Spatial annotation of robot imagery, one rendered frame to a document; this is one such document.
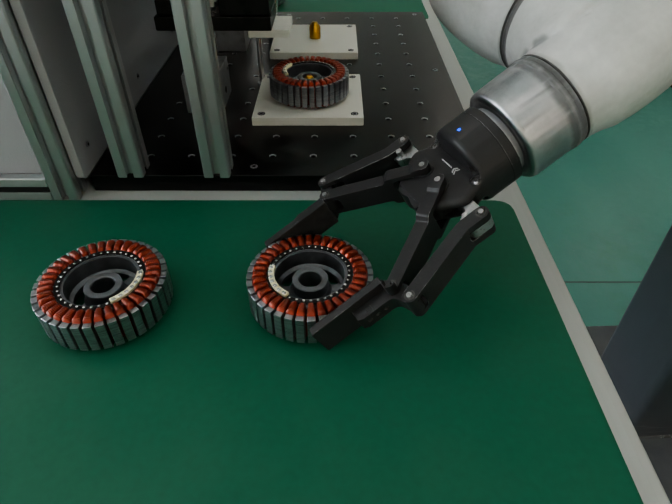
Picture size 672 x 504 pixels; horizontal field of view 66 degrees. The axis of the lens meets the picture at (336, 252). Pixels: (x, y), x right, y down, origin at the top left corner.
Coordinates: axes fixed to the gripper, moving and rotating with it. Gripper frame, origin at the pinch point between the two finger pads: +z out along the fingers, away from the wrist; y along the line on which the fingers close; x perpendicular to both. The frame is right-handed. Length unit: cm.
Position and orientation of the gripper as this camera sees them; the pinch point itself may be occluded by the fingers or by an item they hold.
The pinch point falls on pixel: (310, 280)
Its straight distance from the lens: 46.4
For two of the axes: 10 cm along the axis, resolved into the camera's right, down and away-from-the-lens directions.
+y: -4.0, -6.0, 7.0
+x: -4.5, -5.3, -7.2
